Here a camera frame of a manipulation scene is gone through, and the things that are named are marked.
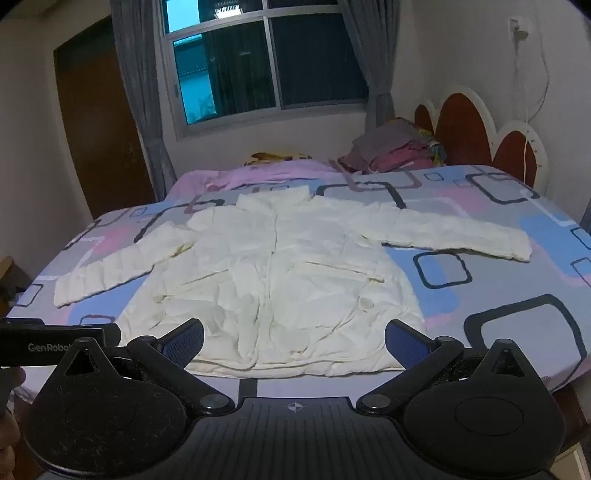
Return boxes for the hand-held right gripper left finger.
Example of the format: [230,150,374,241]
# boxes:
[60,318,235,418]

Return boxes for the sliding glass window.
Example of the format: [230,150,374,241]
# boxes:
[159,0,375,139]

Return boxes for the white padded jacket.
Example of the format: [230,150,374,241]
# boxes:
[53,187,534,379]

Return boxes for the brown and white headboard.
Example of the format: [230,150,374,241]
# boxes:
[413,85,550,190]

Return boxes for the brown wooden door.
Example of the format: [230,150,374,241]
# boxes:
[53,16,155,220]

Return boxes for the yellow patterned cloth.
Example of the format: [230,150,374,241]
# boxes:
[243,151,315,166]

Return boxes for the white wall socket charger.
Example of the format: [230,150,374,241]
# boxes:
[508,16,532,40]

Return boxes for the stack of folded clothes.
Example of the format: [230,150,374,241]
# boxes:
[339,117,448,174]

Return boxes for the wooden bed frame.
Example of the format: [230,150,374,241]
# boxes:
[551,378,591,480]

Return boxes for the grey curtain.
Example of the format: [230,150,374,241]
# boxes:
[339,0,398,130]
[111,0,178,204]

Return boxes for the white charger cable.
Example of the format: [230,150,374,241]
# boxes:
[521,0,553,185]

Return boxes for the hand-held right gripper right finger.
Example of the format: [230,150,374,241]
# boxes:
[355,319,532,417]

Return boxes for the patterned bed sheet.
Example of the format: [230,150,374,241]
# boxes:
[9,164,591,402]

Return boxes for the wooden bedside table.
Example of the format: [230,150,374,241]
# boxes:
[0,256,31,319]

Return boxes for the pink blanket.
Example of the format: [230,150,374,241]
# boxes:
[166,159,352,204]

